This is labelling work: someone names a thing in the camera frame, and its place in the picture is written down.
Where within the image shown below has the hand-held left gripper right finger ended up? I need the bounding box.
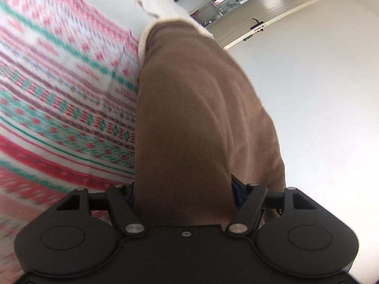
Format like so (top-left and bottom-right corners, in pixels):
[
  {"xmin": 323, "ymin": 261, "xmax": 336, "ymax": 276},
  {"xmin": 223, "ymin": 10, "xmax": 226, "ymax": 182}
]
[{"xmin": 226, "ymin": 174, "xmax": 320, "ymax": 238}]

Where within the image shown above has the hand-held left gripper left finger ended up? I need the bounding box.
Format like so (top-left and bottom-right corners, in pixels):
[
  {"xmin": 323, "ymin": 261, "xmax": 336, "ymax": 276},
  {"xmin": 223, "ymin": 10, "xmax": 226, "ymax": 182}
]
[{"xmin": 56, "ymin": 183, "xmax": 148, "ymax": 238}]

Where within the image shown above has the brown coat with fur collar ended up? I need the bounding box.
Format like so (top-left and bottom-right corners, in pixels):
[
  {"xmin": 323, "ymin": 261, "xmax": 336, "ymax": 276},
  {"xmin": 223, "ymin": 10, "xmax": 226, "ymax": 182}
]
[{"xmin": 134, "ymin": 18, "xmax": 286, "ymax": 229}]

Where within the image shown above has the red and green patterned blanket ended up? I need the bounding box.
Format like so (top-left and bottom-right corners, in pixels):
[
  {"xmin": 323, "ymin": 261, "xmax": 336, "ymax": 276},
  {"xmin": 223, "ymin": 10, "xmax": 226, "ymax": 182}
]
[{"xmin": 0, "ymin": 0, "xmax": 142, "ymax": 274}]

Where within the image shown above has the beige room door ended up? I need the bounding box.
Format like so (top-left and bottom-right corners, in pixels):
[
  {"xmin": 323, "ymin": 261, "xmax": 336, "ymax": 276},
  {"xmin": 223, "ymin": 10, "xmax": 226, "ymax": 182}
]
[{"xmin": 204, "ymin": 0, "xmax": 323, "ymax": 51}]

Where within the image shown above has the beige folded cloth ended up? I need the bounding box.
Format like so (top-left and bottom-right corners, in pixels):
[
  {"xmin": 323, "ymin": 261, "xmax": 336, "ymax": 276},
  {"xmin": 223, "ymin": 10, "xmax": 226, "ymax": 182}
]
[{"xmin": 135, "ymin": 0, "xmax": 191, "ymax": 21}]

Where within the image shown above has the metal door handle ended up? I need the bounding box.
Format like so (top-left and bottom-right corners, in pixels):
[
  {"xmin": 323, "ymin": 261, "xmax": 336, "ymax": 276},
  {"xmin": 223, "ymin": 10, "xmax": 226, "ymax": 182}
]
[{"xmin": 250, "ymin": 17, "xmax": 266, "ymax": 31}]

